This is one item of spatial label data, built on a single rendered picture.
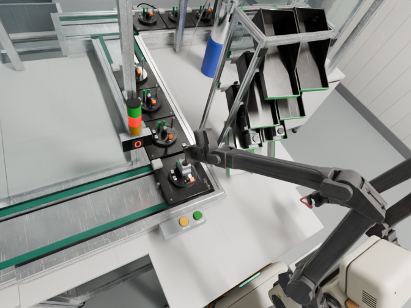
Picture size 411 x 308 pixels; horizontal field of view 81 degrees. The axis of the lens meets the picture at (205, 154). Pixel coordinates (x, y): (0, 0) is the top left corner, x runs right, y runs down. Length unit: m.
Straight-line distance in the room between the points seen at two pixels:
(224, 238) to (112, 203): 0.56
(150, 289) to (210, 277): 0.90
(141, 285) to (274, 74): 1.68
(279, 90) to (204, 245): 0.78
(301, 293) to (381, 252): 0.30
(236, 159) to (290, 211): 0.75
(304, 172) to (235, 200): 0.70
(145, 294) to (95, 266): 0.89
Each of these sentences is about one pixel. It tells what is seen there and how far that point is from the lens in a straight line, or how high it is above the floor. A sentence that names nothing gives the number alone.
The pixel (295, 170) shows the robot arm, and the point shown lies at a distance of 0.71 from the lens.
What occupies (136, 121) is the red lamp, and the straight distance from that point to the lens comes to 0.91.
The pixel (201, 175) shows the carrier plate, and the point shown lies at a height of 0.97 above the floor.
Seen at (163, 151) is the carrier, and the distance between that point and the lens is 1.28.
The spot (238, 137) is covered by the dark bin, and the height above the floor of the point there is 1.22.
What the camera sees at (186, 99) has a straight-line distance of 1.70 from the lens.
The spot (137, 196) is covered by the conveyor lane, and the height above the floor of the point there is 0.92.
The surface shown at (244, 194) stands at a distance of 1.38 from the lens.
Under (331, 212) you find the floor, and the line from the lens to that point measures 2.79.
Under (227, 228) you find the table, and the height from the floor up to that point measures 0.86.
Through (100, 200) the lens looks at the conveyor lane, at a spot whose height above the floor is 0.92.
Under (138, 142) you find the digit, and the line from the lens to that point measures 1.01.
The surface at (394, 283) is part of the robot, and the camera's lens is 0.95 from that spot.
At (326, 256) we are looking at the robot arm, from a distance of 0.81.
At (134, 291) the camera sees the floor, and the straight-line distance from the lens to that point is 2.04.
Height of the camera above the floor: 2.04
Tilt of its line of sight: 55 degrees down
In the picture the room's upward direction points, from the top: 21 degrees clockwise
